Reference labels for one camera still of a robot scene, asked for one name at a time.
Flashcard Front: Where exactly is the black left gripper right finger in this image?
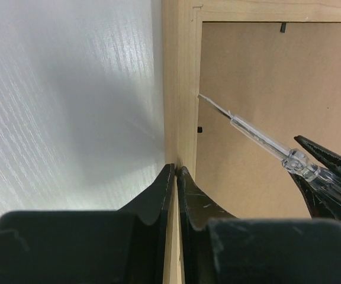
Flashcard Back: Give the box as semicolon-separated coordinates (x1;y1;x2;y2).
177;167;341;283

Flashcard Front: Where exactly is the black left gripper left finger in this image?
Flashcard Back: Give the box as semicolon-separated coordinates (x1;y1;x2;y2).
0;164;175;283

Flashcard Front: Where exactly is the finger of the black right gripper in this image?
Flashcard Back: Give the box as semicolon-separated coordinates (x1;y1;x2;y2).
294;135;341;178
290;174;341;222

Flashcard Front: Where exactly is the clear handled screwdriver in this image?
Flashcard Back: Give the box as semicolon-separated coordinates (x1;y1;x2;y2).
198;94;341;206

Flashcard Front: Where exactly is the wooden picture frame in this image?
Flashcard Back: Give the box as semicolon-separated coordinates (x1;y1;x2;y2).
162;1;341;283

